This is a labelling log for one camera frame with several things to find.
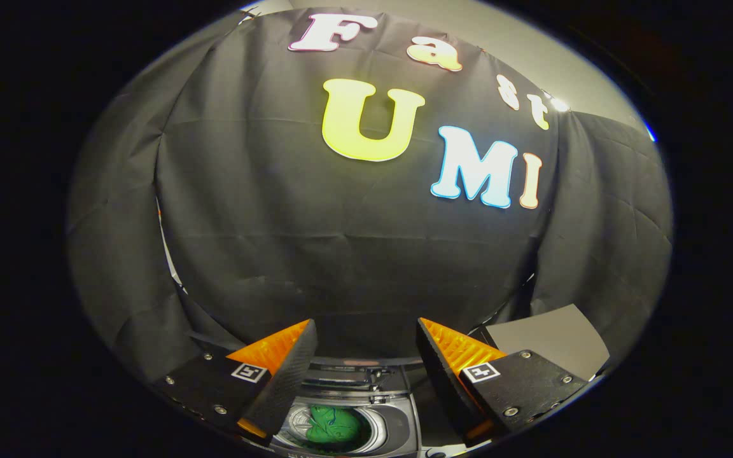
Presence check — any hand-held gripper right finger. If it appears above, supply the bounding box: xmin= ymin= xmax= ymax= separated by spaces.
xmin=416 ymin=317 xmax=593 ymax=446

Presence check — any beige cabinet with dark top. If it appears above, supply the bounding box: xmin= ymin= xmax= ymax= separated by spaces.
xmin=471 ymin=304 xmax=610 ymax=381

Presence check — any green polo shirt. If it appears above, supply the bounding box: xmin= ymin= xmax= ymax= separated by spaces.
xmin=305 ymin=405 xmax=362 ymax=444

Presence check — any black backdrop cloth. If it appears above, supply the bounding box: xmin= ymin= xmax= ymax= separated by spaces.
xmin=66 ymin=6 xmax=673 ymax=382

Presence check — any grey washing machine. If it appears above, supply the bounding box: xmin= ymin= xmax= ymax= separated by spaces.
xmin=271 ymin=359 xmax=424 ymax=457

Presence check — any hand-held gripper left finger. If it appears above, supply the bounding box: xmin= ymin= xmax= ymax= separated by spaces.
xmin=153 ymin=319 xmax=318 ymax=443

